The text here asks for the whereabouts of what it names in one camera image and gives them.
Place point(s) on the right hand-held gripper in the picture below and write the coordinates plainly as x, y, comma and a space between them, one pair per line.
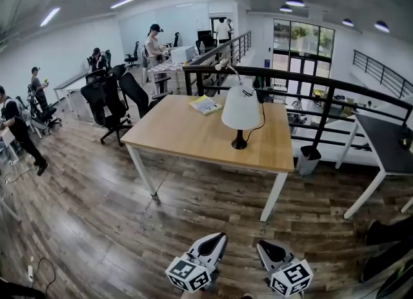
292, 276

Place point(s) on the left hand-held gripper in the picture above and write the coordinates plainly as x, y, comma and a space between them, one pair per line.
188, 273

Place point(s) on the white shade table lamp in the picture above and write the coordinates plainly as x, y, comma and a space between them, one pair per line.
240, 108

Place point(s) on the silver gooseneck clip lamp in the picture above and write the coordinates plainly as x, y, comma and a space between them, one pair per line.
235, 71

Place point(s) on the black pendant lamp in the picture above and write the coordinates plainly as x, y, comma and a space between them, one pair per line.
295, 0
285, 8
348, 22
381, 26

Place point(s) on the grey waste bin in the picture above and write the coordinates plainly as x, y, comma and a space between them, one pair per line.
308, 160

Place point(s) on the wooden table with white legs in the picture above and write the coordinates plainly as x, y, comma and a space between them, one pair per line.
193, 133

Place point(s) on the black bag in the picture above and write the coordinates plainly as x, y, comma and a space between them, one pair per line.
387, 259

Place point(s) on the yellow booklet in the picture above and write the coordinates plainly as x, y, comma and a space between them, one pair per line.
205, 105

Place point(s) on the black top white leg table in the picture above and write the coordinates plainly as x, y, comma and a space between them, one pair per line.
385, 142

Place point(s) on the black office chair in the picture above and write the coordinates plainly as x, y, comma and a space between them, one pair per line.
103, 104
131, 57
137, 92
46, 113
176, 39

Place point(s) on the black metal railing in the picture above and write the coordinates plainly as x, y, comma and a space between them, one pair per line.
326, 81

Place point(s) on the table with patterned cloth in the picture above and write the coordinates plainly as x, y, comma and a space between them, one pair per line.
163, 66

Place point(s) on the white power strip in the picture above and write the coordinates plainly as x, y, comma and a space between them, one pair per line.
30, 273

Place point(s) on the white box appliance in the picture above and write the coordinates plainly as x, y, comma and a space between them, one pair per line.
182, 54

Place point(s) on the black stair railing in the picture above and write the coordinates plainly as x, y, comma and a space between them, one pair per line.
237, 46

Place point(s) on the black computer monitor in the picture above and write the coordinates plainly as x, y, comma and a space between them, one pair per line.
205, 37

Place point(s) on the black balcony railing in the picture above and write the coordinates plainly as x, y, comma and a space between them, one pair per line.
380, 71

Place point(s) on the large black framed window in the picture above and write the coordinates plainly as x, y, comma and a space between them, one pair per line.
303, 41

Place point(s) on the white desk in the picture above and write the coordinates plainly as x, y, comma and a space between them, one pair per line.
69, 84

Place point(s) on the ceiling tube light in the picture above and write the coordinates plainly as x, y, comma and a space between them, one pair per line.
50, 16
123, 2

